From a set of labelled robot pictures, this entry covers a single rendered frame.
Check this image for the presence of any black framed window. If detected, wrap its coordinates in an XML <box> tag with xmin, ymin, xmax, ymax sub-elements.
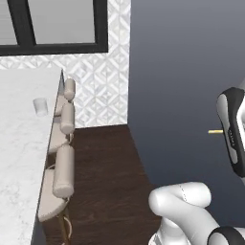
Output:
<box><xmin>0</xmin><ymin>0</ymin><xmax>109</xmax><ymax>57</ymax></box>

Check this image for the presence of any beige padded bar stool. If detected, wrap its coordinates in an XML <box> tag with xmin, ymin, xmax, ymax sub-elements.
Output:
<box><xmin>37</xmin><ymin>144</ymin><xmax>77</xmax><ymax>245</ymax></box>
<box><xmin>47</xmin><ymin>102</ymin><xmax>77</xmax><ymax>155</ymax></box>
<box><xmin>54</xmin><ymin>78</ymin><xmax>77</xmax><ymax>117</ymax></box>

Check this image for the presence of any white marble dining counter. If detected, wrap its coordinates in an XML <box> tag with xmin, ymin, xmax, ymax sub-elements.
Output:
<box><xmin>0</xmin><ymin>67</ymin><xmax>66</xmax><ymax>245</ymax></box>

